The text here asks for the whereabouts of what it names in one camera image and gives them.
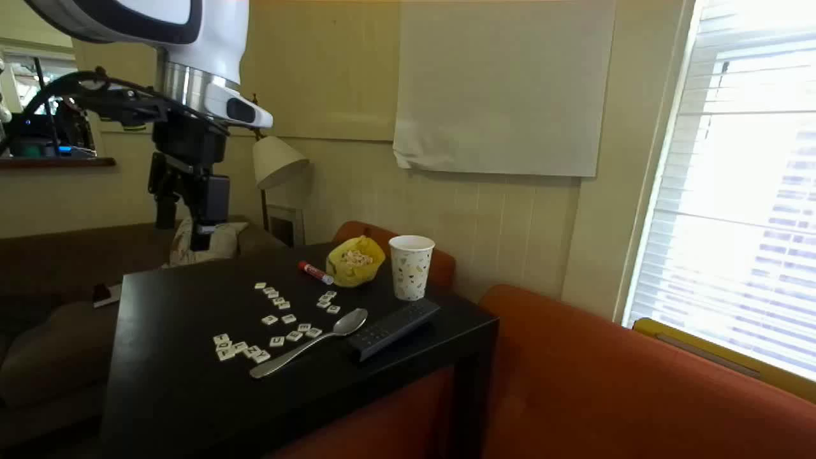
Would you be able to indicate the dark electronics box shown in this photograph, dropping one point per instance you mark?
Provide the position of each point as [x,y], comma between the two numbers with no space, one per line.
[47,130]

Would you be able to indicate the white lamp shade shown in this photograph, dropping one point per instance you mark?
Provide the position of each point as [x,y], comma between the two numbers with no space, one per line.
[277,160]

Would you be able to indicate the yellow banana-shaped bowl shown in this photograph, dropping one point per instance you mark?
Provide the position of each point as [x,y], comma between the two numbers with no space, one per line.
[353,259]

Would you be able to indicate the black remote control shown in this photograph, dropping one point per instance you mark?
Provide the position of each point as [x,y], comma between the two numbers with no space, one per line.
[390,330]

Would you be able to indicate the white letter tile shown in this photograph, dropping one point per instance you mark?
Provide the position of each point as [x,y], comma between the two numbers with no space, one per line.
[261,357]
[284,305]
[222,338]
[333,310]
[305,326]
[238,347]
[321,302]
[314,333]
[252,349]
[224,349]
[268,319]
[277,299]
[289,317]
[270,292]
[295,335]
[261,285]
[329,294]
[277,343]

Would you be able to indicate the white cloth cushion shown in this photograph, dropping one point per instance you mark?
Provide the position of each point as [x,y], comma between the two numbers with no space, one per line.
[207,242]

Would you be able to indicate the scattered domino tiles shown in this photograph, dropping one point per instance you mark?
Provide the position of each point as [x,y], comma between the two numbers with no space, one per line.
[349,321]

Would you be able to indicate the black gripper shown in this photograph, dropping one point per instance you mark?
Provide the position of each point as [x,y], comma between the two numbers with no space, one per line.
[199,144]

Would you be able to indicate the orange sofa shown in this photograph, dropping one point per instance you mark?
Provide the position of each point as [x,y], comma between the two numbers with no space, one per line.
[595,384]

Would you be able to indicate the black side table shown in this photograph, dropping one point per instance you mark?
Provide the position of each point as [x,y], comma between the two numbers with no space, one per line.
[187,384]

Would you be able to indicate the brown wall shelf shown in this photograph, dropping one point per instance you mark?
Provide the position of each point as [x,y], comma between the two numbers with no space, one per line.
[54,160]

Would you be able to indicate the bright window with blinds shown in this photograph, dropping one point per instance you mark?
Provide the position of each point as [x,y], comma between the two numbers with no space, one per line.
[748,187]

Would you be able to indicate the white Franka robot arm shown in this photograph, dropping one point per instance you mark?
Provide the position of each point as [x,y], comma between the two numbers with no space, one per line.
[212,34]

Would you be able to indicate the white dotted paper cup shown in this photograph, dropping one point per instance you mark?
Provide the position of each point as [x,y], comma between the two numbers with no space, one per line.
[411,269]

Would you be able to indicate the orange marker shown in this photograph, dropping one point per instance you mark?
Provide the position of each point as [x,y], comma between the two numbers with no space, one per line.
[314,271]

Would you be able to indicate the white paper sheet on wall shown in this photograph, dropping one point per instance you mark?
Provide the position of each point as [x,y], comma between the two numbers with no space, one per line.
[500,84]

